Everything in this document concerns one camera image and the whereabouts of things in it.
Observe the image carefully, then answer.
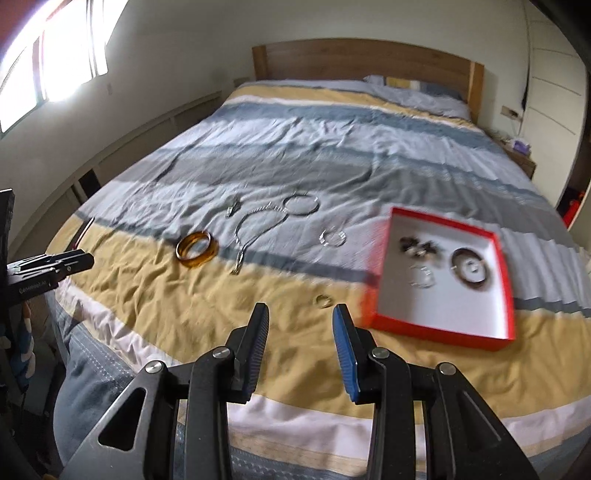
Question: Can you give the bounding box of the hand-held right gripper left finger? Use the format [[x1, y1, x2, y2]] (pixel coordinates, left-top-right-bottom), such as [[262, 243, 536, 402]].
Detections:
[[69, 302, 270, 480]]

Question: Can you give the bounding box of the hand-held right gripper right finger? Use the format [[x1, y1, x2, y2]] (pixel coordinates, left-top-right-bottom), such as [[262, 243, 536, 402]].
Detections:
[[332, 304, 539, 480]]

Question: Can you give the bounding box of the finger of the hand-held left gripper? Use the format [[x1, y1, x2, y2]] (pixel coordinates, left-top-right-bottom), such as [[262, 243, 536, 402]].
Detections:
[[11, 249, 95, 283]]

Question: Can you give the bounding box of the red jewelry box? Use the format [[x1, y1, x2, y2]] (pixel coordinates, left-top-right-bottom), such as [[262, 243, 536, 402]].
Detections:
[[362, 207, 516, 352]]

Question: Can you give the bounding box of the silver chain necklace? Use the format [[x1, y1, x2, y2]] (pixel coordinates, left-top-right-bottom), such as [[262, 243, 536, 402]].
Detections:
[[231, 203, 289, 276]]

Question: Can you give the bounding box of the amber bangle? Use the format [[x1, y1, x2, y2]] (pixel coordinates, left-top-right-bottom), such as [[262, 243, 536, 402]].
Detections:
[[175, 231, 217, 268]]

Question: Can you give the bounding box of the thin silver hoop bangle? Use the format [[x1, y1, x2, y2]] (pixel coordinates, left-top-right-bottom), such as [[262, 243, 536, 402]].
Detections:
[[283, 194, 320, 216]]

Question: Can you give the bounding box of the person's left hand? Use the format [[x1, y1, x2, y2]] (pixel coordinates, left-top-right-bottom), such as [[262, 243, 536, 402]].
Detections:
[[11, 302, 40, 393]]

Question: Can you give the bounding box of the dark brown bangle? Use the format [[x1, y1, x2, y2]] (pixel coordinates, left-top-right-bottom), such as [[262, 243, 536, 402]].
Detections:
[[451, 248, 491, 291]]

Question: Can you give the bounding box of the striped duvet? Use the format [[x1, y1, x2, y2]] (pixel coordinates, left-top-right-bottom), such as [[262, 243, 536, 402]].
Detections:
[[44, 80, 591, 472]]

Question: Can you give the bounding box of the window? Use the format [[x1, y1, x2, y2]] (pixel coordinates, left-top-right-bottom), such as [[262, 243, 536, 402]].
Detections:
[[0, 0, 125, 134]]

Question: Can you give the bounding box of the wooden nightstand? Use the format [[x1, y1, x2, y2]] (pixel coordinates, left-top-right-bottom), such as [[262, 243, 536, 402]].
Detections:
[[501, 137, 537, 180]]

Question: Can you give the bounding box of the striped pillow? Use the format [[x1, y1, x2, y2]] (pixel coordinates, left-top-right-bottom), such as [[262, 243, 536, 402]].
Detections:
[[365, 74, 472, 118]]

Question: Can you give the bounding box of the wooden headboard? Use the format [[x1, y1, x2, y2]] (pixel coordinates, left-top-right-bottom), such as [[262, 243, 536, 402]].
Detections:
[[252, 38, 485, 121]]

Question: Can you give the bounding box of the white wardrobe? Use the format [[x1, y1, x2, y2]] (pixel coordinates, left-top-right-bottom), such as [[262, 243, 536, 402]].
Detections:
[[526, 0, 591, 227]]

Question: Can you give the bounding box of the clear crystal bracelet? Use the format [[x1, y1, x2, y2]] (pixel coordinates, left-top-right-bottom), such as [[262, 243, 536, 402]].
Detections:
[[409, 265, 435, 290]]

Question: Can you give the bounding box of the low white wall cabinet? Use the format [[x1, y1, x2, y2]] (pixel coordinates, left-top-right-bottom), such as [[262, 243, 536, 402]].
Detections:
[[9, 90, 222, 241]]

